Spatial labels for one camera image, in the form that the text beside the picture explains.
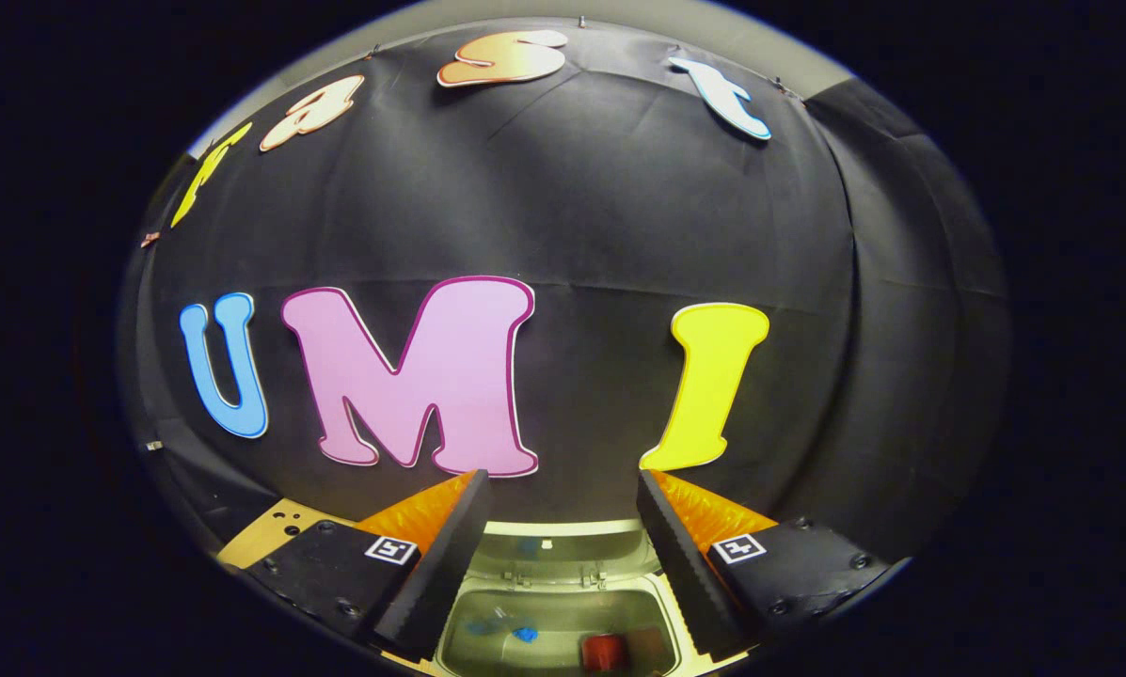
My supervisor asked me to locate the pale green desktop garbage bin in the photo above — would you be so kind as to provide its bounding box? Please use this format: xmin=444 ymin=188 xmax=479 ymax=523
xmin=431 ymin=520 xmax=690 ymax=677

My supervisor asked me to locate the orange pop can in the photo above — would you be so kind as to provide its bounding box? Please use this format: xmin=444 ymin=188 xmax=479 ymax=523
xmin=579 ymin=633 xmax=631 ymax=673

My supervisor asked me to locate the wooden desktop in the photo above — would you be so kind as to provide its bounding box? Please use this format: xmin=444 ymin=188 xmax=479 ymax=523
xmin=216 ymin=498 xmax=756 ymax=677

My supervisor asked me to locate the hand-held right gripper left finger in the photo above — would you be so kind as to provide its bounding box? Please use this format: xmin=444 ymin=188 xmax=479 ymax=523
xmin=243 ymin=468 xmax=493 ymax=662

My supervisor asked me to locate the black backdrop cloth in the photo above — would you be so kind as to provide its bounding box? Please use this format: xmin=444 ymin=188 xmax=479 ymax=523
xmin=116 ymin=19 xmax=1010 ymax=565

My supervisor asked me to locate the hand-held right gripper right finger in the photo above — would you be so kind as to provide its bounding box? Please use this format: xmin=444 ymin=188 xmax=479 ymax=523
xmin=636 ymin=468 xmax=893 ymax=659

